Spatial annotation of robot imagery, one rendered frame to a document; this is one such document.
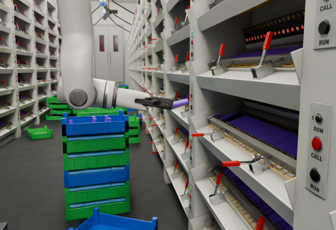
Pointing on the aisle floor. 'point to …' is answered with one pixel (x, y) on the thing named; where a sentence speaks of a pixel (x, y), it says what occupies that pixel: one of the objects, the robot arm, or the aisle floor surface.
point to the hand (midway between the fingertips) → (165, 103)
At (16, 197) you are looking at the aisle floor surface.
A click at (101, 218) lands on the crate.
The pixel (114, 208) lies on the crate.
